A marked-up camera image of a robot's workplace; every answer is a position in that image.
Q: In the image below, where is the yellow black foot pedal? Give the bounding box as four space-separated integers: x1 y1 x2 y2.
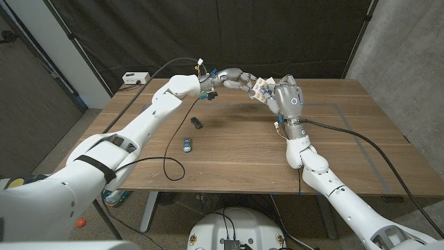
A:
3 175 27 191

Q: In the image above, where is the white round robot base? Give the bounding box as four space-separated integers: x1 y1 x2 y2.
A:
187 207 287 250

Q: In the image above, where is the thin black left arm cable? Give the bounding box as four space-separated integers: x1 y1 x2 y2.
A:
113 96 209 182

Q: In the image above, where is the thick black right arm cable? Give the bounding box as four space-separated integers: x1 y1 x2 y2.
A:
300 117 444 240

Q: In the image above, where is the white power strip box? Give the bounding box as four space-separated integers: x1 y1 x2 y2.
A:
121 72 151 85

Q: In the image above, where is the postage stamp sheet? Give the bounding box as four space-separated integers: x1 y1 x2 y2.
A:
252 76 277 104

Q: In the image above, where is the black backdrop frame pole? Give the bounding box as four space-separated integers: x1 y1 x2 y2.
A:
342 0 379 79
42 0 114 98

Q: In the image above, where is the blue orange floor device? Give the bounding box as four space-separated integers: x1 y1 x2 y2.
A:
100 190 132 208

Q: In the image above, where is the grey tape outline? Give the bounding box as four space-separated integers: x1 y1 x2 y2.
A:
103 102 395 195

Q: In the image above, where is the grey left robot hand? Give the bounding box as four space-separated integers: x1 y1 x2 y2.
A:
201 67 259 97

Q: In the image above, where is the black backdrop curtain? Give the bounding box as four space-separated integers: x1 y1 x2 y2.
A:
48 0 377 94

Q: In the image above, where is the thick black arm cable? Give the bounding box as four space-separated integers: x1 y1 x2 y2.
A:
300 117 444 240
102 57 205 135

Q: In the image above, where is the grey table leg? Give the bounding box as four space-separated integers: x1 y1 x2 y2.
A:
316 194 338 240
139 191 160 233

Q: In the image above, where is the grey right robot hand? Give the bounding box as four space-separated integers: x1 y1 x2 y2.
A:
259 74 305 121

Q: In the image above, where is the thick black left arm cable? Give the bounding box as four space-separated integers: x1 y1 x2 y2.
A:
102 57 205 135

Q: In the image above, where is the white robot torso edge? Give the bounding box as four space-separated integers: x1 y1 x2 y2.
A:
0 240 142 250

